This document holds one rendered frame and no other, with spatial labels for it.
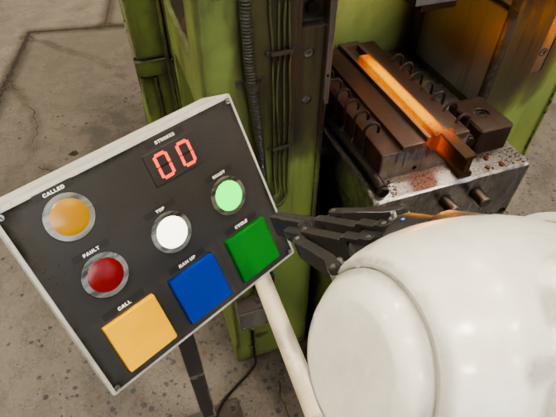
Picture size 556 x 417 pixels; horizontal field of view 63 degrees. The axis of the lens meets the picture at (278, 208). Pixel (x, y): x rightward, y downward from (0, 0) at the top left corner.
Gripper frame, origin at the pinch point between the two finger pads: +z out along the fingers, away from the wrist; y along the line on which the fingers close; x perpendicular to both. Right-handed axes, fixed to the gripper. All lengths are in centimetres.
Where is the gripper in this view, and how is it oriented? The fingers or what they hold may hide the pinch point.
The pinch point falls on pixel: (294, 227)
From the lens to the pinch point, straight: 56.9
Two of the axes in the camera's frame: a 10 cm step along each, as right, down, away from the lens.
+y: 7.1, -5.1, 4.8
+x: -3.5, -8.6, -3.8
